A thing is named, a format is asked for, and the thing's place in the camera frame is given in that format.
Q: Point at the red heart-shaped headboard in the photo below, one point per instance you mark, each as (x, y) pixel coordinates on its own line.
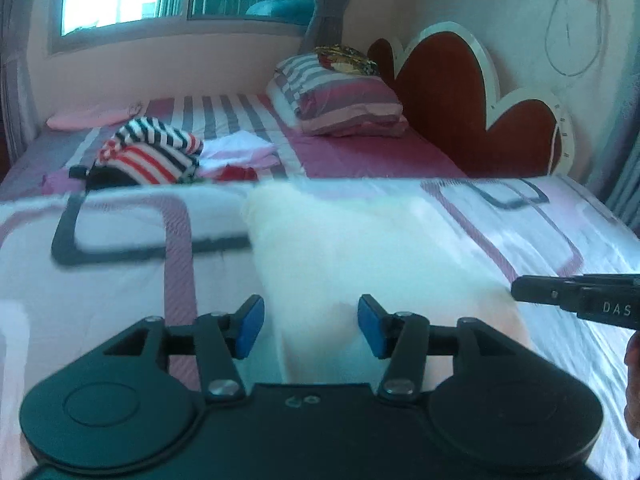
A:
(440, 85)

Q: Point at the person's right hand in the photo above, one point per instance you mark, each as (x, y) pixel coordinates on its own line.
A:
(634, 390)

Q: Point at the cream white garment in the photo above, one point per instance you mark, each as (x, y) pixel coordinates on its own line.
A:
(350, 250)

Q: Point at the pink striped bed sheet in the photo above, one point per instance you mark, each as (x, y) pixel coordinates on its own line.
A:
(350, 155)

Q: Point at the teal cushion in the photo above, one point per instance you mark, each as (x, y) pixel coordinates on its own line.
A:
(280, 11)

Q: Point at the pink striped pillow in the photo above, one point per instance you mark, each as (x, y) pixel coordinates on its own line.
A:
(350, 105)

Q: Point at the red white striped garment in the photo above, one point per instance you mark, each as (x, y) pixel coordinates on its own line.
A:
(150, 165)

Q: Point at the grey striped pillow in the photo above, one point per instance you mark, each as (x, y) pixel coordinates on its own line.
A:
(305, 72)

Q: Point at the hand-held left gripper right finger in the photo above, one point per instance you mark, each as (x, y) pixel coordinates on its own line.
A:
(370, 325)

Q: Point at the purple garment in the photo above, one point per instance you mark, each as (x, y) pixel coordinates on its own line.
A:
(57, 182)

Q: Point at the white folded cloth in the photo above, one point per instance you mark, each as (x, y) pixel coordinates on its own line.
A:
(235, 147)

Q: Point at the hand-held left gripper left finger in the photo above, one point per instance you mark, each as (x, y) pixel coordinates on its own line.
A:
(250, 325)

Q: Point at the black garment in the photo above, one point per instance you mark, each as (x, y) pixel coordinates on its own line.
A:
(107, 177)

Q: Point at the gold patterned folded cloth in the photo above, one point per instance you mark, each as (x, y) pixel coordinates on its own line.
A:
(345, 59)

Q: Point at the pink cloth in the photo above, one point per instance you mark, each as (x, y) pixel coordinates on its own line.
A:
(85, 119)

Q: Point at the navy white striped shirt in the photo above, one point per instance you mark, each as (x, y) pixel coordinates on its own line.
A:
(155, 132)

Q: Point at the grey striped curtain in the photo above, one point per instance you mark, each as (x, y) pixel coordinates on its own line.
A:
(15, 60)

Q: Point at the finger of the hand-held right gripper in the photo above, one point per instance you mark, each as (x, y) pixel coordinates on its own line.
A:
(542, 291)

